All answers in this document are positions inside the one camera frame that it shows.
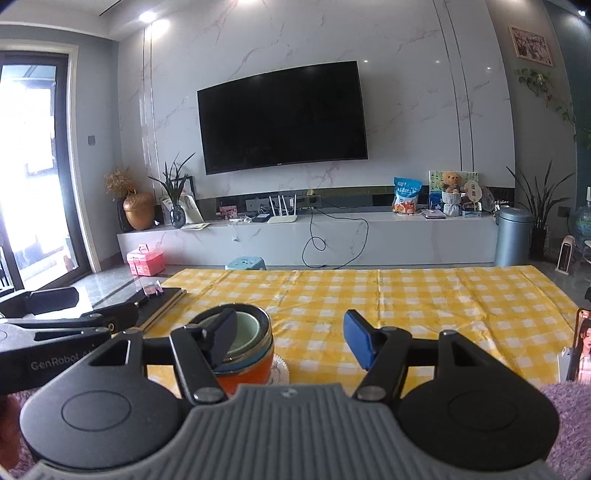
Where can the dried flower bunch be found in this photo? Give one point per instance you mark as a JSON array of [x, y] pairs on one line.
[[119, 181]]

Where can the green plant in blue vase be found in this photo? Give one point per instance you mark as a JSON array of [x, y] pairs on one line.
[[177, 214]]

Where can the white phone stand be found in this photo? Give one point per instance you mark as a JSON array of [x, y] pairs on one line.
[[563, 364]]

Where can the white router with antennas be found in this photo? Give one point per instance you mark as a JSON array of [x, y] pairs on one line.
[[282, 218]]

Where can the smartphone with lit screen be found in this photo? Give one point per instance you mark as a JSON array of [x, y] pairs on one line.
[[581, 341]]

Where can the glass balcony door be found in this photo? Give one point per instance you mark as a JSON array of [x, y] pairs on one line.
[[32, 175]]

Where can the orange steel-lined bowl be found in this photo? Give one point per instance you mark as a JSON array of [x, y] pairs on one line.
[[247, 376]]

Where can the round paper fan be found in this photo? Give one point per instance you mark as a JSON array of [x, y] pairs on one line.
[[473, 193]]

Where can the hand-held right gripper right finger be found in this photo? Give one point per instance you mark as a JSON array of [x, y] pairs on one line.
[[362, 339]]

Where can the pink plastic case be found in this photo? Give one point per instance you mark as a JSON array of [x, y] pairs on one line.
[[145, 262]]

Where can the blue snack bag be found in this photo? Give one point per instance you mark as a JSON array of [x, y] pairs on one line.
[[407, 196]]

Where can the light blue plastic stool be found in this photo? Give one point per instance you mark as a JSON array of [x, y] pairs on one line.
[[244, 264]]

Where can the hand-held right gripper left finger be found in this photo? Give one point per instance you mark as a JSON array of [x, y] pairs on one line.
[[221, 339]]

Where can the hanging vine plant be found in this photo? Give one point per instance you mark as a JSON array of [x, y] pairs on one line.
[[540, 85]]

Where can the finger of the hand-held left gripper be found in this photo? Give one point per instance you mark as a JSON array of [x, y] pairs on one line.
[[117, 314], [53, 301]]

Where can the pink space heater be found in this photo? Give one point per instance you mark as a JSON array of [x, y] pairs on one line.
[[566, 256]]

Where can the wall-mounted black television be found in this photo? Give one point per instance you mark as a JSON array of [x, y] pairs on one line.
[[281, 120]]

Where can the purple flat tablet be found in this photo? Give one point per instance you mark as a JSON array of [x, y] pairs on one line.
[[434, 213]]

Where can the person's left hand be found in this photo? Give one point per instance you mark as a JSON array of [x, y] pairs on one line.
[[8, 424]]

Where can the white printed bag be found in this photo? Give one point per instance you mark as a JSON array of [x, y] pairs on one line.
[[191, 210]]

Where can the green picture board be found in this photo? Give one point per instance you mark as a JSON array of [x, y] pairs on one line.
[[435, 180]]

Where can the framed wall picture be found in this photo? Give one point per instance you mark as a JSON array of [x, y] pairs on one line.
[[531, 45]]

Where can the blue water jug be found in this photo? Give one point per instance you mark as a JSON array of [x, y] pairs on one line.
[[582, 226]]

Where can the purple fuzzy clothing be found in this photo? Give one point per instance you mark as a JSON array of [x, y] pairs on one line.
[[570, 424]]

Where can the pink photo card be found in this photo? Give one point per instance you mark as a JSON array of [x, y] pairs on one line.
[[228, 212]]

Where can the white marble television cabinet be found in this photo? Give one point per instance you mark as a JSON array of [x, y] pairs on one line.
[[392, 240]]

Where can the brown teddy bear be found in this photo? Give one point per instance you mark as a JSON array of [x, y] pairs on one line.
[[451, 182]]

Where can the copper acorn vase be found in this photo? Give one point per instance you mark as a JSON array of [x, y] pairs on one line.
[[139, 212]]

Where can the tall potted plant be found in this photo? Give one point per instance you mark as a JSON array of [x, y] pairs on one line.
[[540, 217]]

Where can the yellow checked tablecloth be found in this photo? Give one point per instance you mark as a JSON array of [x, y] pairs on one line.
[[415, 295]]

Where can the blue steel-lined bowl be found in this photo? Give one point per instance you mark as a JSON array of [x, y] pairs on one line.
[[265, 341]]

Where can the grey metal trash can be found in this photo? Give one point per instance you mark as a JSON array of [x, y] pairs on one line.
[[512, 240]]

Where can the green ceramic bowl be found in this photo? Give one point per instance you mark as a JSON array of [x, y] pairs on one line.
[[244, 334]]

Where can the small black box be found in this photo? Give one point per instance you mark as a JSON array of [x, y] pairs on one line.
[[261, 218]]

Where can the clear glass patterned plate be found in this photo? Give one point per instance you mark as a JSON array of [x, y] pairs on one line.
[[280, 364]]

